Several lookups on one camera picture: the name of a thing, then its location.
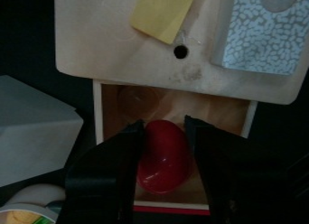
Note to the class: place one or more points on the yellow block with round hole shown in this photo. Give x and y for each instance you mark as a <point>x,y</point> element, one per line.
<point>163,14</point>

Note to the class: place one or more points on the white round cup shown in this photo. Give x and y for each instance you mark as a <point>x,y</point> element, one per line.
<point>34,196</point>

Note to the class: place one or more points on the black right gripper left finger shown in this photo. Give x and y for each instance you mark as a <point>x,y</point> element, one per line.
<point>101,173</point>

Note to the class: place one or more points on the wooden drawer with red front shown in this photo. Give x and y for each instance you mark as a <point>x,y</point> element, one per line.
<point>218,110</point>

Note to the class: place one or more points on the grey white box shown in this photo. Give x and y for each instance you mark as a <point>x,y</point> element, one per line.
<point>33,137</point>

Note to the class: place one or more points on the light wooden drawer cabinet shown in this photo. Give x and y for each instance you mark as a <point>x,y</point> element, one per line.
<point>105,47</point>

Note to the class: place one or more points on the white speckled block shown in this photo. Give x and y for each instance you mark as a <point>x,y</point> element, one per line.
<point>266,38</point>

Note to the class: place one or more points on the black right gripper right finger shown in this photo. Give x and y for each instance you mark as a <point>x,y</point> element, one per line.
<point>234,173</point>

